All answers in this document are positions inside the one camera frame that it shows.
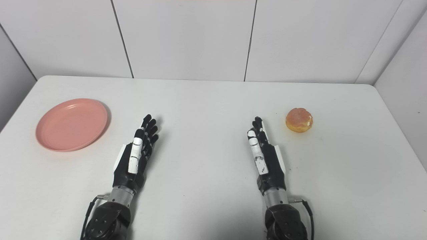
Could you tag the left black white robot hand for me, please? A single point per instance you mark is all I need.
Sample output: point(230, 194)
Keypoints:
point(133, 156)

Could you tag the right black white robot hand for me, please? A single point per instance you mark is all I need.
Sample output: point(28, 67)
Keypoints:
point(267, 160)

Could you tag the glazed cream puff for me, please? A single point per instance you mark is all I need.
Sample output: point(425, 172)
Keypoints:
point(299, 120)

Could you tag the pink round plate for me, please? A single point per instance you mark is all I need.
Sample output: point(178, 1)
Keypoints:
point(71, 124)

